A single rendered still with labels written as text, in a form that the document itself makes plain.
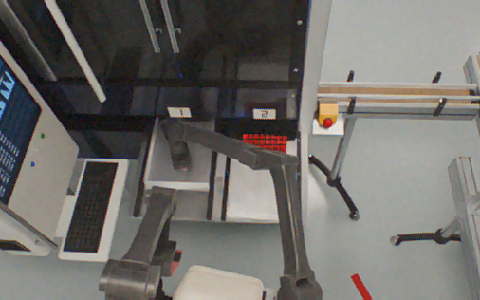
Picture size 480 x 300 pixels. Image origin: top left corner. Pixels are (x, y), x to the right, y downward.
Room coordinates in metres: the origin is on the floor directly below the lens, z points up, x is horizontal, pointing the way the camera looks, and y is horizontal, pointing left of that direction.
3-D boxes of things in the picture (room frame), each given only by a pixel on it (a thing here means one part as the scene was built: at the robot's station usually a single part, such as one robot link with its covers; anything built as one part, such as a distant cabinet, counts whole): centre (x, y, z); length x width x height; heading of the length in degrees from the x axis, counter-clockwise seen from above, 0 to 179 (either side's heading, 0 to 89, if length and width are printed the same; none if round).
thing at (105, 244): (0.78, 0.66, 0.79); 0.45 x 0.28 x 0.03; 170
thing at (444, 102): (1.07, -0.67, 0.92); 0.69 x 0.16 x 0.16; 81
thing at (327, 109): (0.98, -0.37, 1.00); 0.08 x 0.07 x 0.07; 171
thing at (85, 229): (0.78, 0.63, 0.82); 0.40 x 0.14 x 0.02; 170
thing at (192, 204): (0.86, 0.08, 0.87); 0.70 x 0.48 x 0.02; 81
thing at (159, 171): (0.96, 0.24, 0.90); 0.34 x 0.26 x 0.04; 171
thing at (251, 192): (0.79, -0.08, 0.90); 0.34 x 0.26 x 0.04; 170
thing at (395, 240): (0.69, -1.03, 0.07); 0.50 x 0.08 x 0.14; 81
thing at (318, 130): (1.02, -0.39, 0.87); 0.14 x 0.13 x 0.02; 171
